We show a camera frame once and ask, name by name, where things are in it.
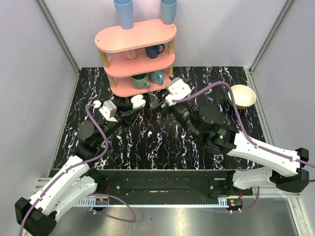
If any white earbud charging case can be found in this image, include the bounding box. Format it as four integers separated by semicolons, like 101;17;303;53
131;94;146;109

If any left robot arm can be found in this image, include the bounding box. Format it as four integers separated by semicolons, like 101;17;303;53
15;100;144;236

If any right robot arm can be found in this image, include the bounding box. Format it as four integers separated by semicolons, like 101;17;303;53
149;94;310;195

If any light blue butterfly mug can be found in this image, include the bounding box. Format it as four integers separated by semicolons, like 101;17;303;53
150;70;164;85

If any green ceramic mug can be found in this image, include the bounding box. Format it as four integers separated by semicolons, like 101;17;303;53
131;73;151;89

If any dark blue mug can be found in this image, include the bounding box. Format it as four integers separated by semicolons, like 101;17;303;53
145;44;165;59

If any pink mug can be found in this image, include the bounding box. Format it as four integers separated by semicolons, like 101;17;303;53
125;50;137;60

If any pink three-tier shelf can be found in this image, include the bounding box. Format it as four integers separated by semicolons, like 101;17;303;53
94;19;177;97

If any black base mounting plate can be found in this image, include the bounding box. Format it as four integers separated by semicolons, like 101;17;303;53
99;170;253;207

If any cream bowl green outside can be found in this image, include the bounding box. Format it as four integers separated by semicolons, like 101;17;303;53
231;85;256;110

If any right light blue cup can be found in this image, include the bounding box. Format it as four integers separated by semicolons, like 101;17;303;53
160;0;177;25

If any light blue cup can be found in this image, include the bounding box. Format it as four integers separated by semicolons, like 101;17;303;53
160;0;177;25
114;0;134;30

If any left light blue cup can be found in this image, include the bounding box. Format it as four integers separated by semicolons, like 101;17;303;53
114;0;134;30

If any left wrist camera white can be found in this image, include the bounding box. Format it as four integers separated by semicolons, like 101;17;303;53
93;100;118;122

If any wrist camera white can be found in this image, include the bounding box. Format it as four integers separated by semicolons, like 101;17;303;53
165;77;191;106
93;100;118;122

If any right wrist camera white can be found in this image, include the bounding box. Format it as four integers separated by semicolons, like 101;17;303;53
165;77;191;106

